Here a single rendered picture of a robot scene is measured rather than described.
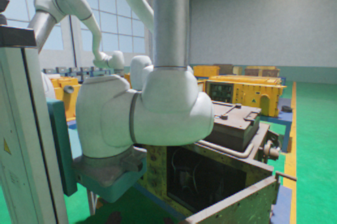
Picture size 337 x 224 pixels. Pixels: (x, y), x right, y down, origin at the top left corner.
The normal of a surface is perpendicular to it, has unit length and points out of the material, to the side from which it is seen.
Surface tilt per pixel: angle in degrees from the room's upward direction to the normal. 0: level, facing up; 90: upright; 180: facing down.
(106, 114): 81
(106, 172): 14
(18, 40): 90
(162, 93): 75
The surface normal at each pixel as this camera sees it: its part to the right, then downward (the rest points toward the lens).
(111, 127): -0.04, 0.25
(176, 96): 0.01, -0.02
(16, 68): 0.87, 0.11
